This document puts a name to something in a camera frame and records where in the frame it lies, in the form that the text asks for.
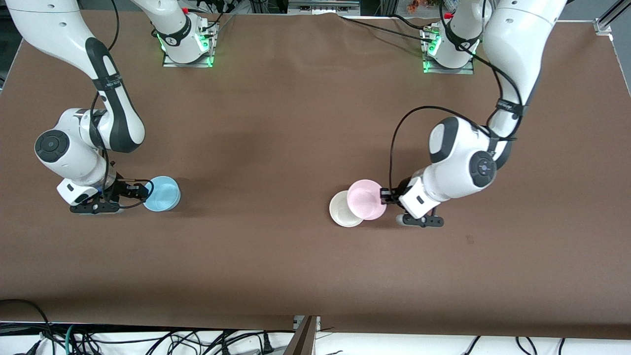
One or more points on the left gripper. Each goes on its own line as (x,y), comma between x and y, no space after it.
(397,192)

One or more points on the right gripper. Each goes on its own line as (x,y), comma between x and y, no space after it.
(121,190)

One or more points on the pink bowl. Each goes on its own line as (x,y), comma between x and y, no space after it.
(365,199)

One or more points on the light blue bowl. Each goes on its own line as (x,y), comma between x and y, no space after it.
(165,195)

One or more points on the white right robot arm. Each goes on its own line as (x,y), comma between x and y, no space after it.
(74,153)

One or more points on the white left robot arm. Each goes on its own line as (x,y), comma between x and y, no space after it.
(458,153)

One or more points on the white bowl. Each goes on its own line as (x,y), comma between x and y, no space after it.
(340,212)

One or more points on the brown table cover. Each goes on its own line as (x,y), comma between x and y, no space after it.
(296,123)

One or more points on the black power plug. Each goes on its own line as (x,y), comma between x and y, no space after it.
(268,343)

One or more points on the orange object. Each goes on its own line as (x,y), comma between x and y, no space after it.
(419,6)

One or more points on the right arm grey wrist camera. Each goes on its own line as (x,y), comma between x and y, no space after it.
(96,208)

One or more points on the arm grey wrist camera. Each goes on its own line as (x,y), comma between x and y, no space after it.
(424,222)
(96,208)

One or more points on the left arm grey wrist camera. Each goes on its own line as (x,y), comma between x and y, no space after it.
(424,222)

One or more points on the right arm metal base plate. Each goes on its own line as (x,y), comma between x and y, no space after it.
(170,64)

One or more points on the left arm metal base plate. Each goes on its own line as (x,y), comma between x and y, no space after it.
(466,71)

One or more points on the aluminium profile post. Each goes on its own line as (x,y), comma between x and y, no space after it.
(303,340)

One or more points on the aluminium frame rail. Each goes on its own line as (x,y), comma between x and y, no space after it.
(323,6)

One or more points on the aluminium corner bracket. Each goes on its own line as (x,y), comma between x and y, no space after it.
(604,25)

